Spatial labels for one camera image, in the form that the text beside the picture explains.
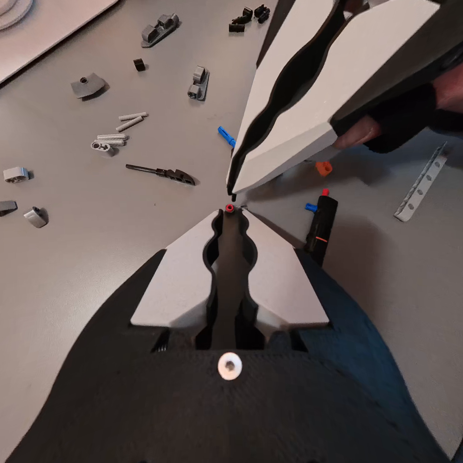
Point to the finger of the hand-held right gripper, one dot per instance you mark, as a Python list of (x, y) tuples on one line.
[(282, 54), (325, 101)]

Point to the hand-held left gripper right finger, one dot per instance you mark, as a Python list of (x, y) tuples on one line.
[(285, 289)]

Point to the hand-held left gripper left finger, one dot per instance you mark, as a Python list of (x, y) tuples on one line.
[(170, 289)]

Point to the black lego beam assembly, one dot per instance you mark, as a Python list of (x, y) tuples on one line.
[(322, 224)]

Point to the red lego pin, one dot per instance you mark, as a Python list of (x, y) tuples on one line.
[(229, 208)]

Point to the light grey lego beam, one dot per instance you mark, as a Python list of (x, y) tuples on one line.
[(421, 181)]

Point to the orange lego connector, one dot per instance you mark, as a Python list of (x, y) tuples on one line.
[(323, 169)]

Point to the dark grey lego wedge panel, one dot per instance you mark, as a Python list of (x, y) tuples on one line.
[(198, 83), (159, 30)]

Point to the blue lego pin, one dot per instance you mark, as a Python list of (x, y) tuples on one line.
[(226, 136)]

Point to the black lego axle with connector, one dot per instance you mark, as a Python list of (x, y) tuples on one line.
[(173, 175)]

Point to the grey round lego connector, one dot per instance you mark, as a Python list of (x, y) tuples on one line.
[(103, 149)]

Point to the light grey lego connector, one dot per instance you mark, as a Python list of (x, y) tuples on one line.
[(113, 140)]

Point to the light grey lego axle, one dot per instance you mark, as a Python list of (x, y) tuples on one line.
[(133, 116), (130, 124)]

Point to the small light grey lego brick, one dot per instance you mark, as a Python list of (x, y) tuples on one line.
[(16, 174)]

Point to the grey curved lego piece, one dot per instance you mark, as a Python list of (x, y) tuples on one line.
[(88, 86)]

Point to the person's right hand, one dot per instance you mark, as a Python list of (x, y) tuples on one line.
[(358, 132)]

